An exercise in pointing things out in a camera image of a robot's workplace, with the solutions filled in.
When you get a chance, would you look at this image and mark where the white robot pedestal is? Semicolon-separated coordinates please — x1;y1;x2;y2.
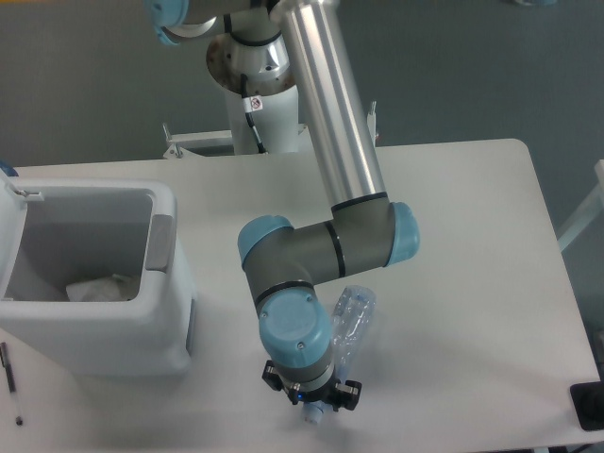
162;37;312;159

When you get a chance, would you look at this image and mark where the white paper wrapper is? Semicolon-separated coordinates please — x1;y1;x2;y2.
66;275;141;302

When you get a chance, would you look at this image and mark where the white metal frame right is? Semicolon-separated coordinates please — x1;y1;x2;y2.
556;159;603;252

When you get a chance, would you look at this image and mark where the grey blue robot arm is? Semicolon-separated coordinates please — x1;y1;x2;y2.
144;1;420;410

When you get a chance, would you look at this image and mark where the crushed clear plastic bottle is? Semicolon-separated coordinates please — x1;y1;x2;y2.
302;285;377;425

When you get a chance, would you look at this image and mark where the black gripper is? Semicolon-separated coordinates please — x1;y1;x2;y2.
261;360;362;411

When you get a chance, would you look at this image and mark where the black device at table edge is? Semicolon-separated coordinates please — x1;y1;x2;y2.
570;381;603;431

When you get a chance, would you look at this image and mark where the white open trash can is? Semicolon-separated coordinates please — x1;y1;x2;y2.
1;176;196;377

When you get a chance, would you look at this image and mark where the white clamp post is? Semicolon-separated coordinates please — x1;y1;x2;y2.
366;100;379;145

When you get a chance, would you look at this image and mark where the black pen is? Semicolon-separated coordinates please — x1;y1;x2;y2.
1;342;24;427

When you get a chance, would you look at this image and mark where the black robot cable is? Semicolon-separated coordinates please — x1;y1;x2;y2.
239;73;270;155

